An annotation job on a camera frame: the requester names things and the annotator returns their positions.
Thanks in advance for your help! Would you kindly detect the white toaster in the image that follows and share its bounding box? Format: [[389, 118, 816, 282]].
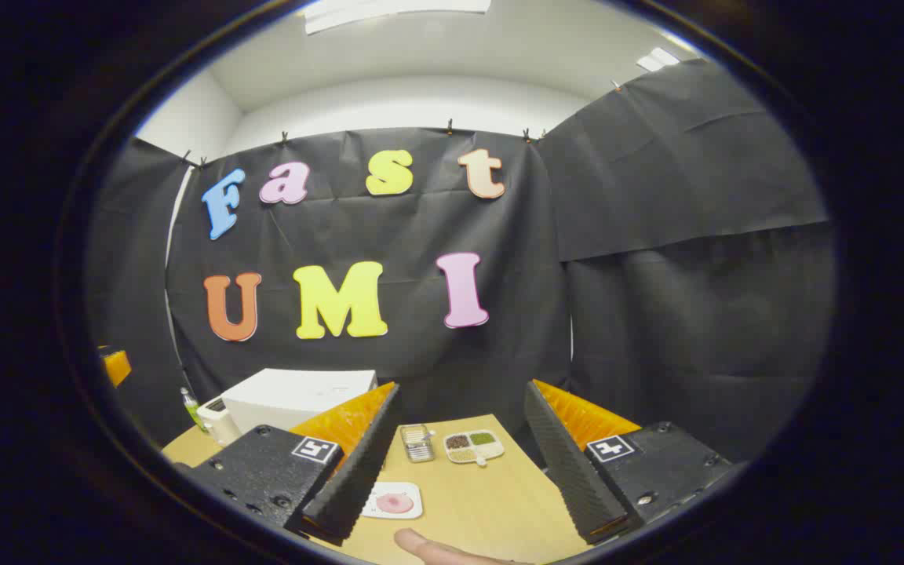
[[196, 396, 242, 447]]

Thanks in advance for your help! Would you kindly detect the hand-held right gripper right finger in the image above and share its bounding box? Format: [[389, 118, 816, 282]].
[[524, 380, 735, 545]]

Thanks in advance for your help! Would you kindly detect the metal wire basket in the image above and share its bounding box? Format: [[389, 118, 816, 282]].
[[400, 424, 436, 464]]

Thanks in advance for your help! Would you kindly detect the white microwave oven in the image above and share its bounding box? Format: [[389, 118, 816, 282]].
[[221, 368, 379, 437]]

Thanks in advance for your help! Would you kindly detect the small ceiling light panel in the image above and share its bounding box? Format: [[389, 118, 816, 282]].
[[636, 46, 681, 74]]

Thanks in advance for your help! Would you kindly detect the row of small cloth clips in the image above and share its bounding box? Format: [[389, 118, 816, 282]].
[[180, 78, 625, 170]]

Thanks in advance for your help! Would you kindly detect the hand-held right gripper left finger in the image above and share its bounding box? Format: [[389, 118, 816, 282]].
[[173, 382, 404, 548]]

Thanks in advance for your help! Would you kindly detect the white square food plate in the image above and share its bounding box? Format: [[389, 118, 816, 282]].
[[361, 481, 425, 521]]

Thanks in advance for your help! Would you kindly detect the green label drink bottle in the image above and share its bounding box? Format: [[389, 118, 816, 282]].
[[180, 386, 208, 434]]

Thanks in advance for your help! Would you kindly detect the white divided condiment dish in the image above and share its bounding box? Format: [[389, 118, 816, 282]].
[[443, 429, 506, 468]]

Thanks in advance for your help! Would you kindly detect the long ceiling light panel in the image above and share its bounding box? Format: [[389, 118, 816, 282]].
[[304, 0, 493, 35]]

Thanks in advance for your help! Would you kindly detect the black backdrop cloth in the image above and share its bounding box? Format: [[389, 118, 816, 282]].
[[87, 59, 837, 464]]

